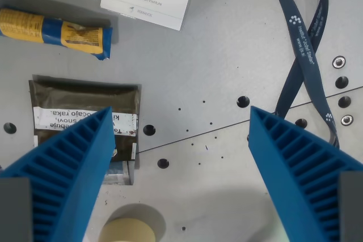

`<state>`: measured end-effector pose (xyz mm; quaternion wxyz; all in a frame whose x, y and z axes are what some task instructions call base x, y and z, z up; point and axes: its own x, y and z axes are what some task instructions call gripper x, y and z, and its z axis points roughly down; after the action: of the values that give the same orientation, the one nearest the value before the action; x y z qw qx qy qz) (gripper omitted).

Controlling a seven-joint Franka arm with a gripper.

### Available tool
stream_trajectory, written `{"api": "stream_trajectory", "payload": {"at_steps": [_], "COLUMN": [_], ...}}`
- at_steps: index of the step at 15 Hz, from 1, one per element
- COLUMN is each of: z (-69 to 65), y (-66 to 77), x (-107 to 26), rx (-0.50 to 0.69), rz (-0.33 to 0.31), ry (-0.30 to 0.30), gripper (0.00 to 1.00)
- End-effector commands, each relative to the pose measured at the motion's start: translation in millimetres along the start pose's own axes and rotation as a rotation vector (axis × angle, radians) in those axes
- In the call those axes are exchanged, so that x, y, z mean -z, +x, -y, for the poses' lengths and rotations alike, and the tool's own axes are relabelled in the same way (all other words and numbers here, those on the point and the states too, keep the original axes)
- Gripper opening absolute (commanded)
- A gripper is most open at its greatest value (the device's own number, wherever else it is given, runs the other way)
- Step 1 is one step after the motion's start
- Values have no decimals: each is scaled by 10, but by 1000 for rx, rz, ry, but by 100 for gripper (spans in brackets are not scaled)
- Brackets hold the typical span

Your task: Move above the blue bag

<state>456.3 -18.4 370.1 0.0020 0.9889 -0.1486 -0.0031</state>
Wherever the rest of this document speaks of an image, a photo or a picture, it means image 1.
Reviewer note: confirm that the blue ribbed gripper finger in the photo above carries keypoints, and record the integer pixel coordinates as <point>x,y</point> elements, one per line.
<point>68,168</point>
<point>297,168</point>

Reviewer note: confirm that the blue and yellow snack bag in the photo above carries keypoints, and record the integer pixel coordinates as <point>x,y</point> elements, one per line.
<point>54,33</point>

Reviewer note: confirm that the dark tobacco pouch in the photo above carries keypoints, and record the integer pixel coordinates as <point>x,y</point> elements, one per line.
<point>85,103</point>

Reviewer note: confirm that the silver socket head screw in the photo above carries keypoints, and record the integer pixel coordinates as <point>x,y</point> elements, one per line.
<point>338,62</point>
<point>346,120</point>

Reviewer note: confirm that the beige masking tape roll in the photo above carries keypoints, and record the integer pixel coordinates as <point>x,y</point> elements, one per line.
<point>126,230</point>

